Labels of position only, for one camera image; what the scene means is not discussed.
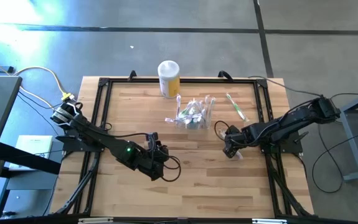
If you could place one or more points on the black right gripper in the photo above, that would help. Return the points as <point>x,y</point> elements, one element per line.
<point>236,137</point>

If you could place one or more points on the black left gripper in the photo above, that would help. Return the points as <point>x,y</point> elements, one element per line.
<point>158,151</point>

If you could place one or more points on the green toothbrush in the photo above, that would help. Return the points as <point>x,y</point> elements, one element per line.
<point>185,111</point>
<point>237,107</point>

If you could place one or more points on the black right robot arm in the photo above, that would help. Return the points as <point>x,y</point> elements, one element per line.
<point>290,123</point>

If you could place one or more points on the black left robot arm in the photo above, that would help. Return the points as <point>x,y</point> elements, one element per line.
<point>104,140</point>

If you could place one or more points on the clear acrylic organizer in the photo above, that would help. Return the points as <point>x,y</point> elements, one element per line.
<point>194,124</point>

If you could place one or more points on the white canister yellow label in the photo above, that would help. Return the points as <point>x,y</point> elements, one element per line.
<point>168,77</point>

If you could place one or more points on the white paper booklet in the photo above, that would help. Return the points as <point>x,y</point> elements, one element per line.
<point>30,143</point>

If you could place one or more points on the black metal beam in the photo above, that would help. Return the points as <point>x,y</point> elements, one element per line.
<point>26,157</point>

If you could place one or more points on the grey metal cart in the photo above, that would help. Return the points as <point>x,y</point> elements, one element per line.
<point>357,100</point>

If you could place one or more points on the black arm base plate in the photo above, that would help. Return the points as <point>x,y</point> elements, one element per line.
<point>290,146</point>
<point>73,145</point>

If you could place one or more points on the white bracket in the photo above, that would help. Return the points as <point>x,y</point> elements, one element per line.
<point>269,221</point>
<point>95,220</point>

